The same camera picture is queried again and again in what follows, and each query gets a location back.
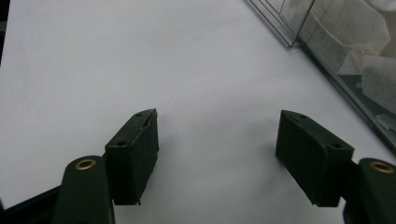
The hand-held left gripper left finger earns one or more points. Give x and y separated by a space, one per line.
134 155

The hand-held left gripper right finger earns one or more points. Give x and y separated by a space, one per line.
314 158

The clear plastic box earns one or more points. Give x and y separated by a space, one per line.
292 34

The pile of tea bags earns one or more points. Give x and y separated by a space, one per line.
351 37

